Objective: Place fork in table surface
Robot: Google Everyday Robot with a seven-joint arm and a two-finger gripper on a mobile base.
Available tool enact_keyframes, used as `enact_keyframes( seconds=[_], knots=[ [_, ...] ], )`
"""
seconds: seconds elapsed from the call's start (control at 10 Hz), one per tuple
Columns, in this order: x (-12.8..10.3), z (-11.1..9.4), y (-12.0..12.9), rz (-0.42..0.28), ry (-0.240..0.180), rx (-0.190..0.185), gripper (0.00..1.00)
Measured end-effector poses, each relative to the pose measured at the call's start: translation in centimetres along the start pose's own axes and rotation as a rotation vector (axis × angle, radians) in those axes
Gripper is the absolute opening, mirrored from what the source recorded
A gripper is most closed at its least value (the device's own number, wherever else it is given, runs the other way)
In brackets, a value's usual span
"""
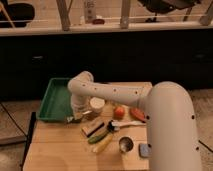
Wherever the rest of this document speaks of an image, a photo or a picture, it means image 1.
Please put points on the orange tomato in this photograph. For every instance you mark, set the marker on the orange tomato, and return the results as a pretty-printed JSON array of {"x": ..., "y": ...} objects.
[{"x": 119, "y": 112}]

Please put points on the black chair left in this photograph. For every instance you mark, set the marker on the black chair left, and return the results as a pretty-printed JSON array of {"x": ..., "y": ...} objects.
[{"x": 20, "y": 13}]

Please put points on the black chair right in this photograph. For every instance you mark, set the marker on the black chair right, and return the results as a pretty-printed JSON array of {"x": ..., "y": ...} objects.
[{"x": 166, "y": 6}]

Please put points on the red bowl on ledge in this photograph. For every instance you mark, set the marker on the red bowl on ledge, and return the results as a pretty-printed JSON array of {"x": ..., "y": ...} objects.
[{"x": 98, "y": 22}]

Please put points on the green cucumber toy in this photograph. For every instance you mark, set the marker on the green cucumber toy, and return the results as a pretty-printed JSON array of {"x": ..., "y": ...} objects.
[{"x": 97, "y": 138}]

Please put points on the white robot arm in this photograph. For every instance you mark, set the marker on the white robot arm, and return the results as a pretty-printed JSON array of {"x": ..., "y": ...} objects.
[{"x": 170, "y": 118}]

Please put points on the yellow banana toy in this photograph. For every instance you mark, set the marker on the yellow banana toy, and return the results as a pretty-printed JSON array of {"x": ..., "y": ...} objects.
[{"x": 102, "y": 144}]

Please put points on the green plastic tray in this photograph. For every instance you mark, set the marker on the green plastic tray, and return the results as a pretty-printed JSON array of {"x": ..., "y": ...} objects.
[{"x": 55, "y": 105}]

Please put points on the red pepper toy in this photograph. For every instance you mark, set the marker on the red pepper toy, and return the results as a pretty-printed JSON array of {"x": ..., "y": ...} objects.
[{"x": 135, "y": 112}]

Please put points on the small metal cup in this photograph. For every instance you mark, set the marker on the small metal cup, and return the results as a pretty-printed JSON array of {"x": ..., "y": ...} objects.
[{"x": 126, "y": 144}]

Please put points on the black chair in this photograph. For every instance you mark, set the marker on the black chair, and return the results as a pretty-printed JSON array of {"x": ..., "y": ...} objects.
[
  {"x": 166, "y": 6},
  {"x": 20, "y": 13}
]

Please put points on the white bottle background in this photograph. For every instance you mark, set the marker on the white bottle background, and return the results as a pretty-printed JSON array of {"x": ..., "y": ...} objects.
[{"x": 89, "y": 11}]

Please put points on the white handled black brush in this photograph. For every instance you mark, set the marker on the white handled black brush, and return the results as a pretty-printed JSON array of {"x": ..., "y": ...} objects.
[{"x": 117, "y": 125}]

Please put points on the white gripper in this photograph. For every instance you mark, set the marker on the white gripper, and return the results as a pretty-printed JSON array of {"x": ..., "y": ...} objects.
[{"x": 79, "y": 103}]

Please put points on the wooden block with black stripe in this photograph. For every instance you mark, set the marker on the wooden block with black stripe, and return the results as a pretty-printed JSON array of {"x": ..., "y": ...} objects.
[{"x": 92, "y": 127}]

